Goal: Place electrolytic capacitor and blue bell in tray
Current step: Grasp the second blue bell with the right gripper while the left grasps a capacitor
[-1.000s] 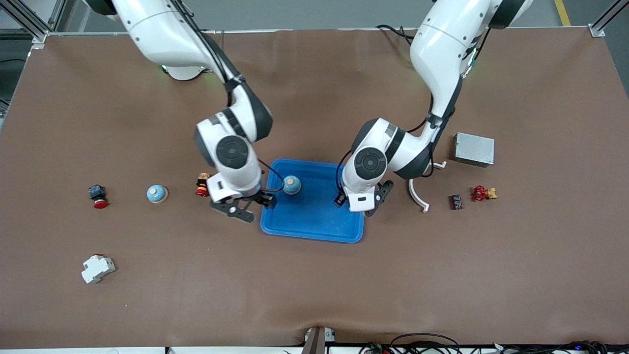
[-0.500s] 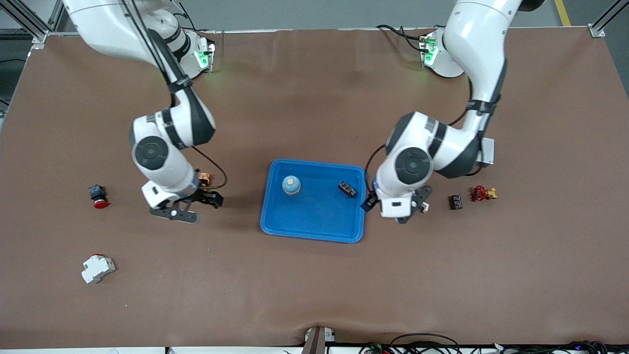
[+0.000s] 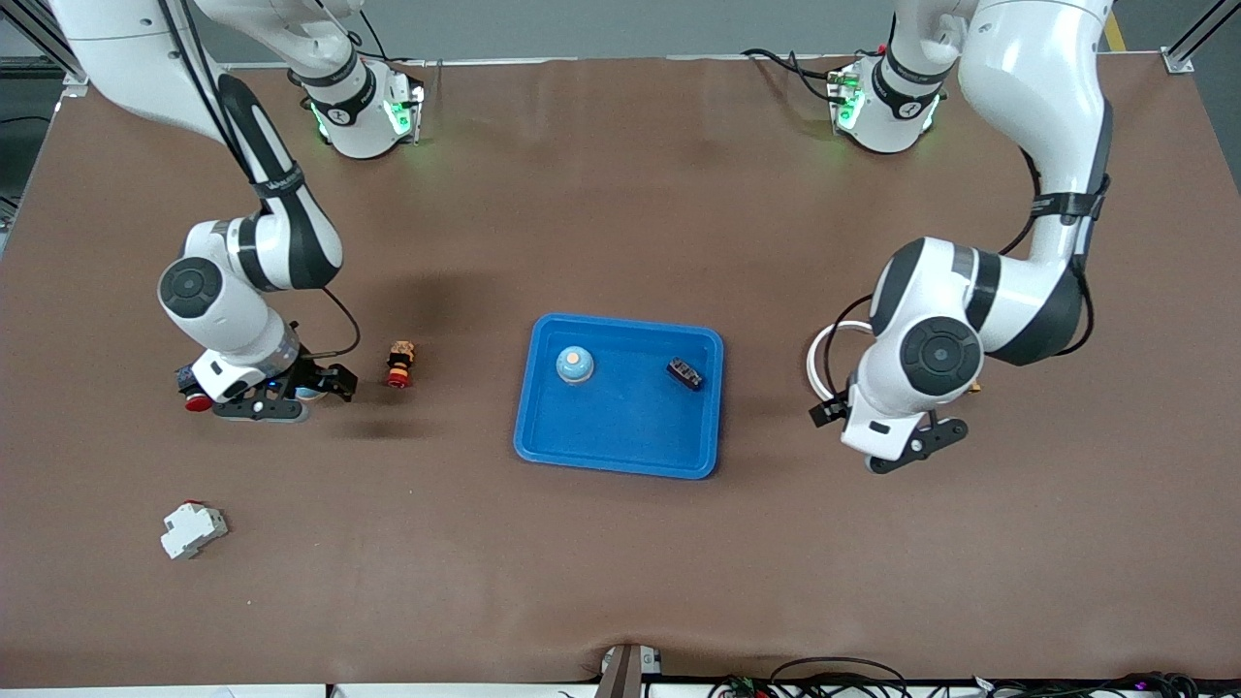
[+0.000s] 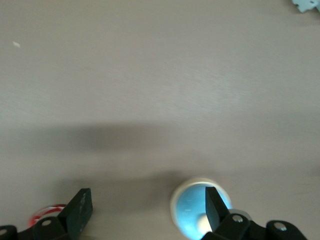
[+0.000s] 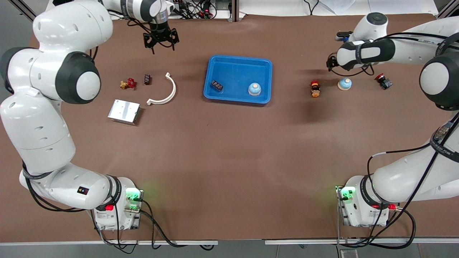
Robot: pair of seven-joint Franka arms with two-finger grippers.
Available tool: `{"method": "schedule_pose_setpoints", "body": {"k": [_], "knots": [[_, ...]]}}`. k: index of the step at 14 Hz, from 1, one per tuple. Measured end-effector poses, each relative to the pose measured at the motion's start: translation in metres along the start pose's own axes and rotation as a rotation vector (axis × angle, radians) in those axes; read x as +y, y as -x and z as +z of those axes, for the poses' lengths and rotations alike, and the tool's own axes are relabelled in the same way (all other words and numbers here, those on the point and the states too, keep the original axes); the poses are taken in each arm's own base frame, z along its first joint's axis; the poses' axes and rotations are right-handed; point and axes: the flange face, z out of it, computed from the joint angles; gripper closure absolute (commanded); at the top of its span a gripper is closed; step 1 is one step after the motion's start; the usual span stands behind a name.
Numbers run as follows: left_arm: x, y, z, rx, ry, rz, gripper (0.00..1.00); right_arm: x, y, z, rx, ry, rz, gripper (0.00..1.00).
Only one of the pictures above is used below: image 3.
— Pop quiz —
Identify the black looped cable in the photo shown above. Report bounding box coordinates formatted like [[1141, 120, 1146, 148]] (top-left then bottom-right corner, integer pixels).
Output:
[[771, 656, 907, 698]]

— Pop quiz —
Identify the aluminium frame post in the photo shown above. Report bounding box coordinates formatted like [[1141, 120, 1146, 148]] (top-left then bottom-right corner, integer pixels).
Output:
[[0, 0, 98, 98], [1163, 0, 1241, 75]]

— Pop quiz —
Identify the blue plastic tray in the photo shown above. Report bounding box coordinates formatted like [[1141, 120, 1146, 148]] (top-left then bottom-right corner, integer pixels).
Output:
[[513, 312, 726, 481]]

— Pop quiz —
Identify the red push button black body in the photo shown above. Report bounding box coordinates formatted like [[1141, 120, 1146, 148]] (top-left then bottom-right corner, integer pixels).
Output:
[[175, 365, 214, 413]]

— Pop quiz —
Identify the black cable bundle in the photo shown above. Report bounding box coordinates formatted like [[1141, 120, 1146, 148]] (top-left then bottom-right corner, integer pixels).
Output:
[[974, 671, 1208, 698]]

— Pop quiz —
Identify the white curved plastic clamp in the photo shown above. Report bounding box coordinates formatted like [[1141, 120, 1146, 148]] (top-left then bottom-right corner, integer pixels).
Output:
[[806, 320, 874, 404]]

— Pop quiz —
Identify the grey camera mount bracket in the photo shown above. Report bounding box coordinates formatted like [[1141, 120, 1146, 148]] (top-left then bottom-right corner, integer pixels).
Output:
[[596, 643, 663, 698]]

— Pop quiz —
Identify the white circuit breaker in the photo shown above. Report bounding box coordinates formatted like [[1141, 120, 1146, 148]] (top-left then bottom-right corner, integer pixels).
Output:
[[160, 500, 230, 561]]

